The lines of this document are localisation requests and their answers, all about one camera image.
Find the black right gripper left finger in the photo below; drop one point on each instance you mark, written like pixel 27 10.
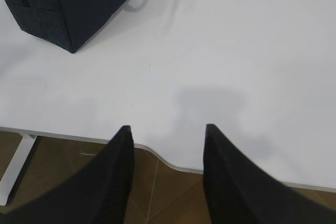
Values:
pixel 98 193

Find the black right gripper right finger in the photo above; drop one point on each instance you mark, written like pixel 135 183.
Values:
pixel 238 191

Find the navy blue fabric lunch bag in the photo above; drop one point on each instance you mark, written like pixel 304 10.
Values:
pixel 65 23

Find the white table leg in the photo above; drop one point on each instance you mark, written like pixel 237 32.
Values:
pixel 15 166

